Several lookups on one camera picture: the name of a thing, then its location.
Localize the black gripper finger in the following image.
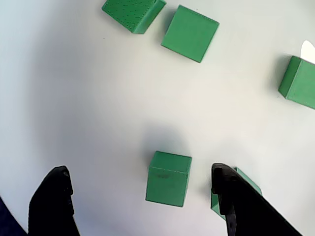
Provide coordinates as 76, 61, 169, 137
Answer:
211, 162, 304, 236
28, 165, 81, 236

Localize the white round plate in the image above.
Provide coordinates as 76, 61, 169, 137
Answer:
0, 0, 315, 236

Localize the green cube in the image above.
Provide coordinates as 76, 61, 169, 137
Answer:
145, 150, 192, 207
160, 4, 220, 63
278, 55, 315, 110
210, 166, 263, 221
101, 0, 167, 34

